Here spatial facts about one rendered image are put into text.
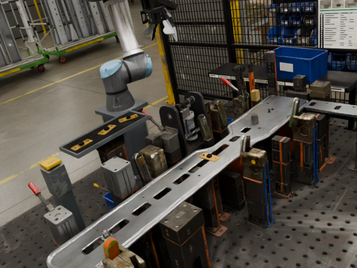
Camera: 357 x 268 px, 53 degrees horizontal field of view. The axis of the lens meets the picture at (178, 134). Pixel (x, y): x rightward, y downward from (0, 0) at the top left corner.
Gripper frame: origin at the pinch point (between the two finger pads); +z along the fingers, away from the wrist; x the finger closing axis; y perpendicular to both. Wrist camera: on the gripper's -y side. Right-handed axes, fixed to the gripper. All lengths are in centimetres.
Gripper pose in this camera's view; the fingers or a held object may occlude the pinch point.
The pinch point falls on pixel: (165, 40)
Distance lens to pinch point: 154.7
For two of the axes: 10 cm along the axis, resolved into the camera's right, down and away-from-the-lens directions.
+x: 7.2, 1.9, -6.7
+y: -6.7, 4.3, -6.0
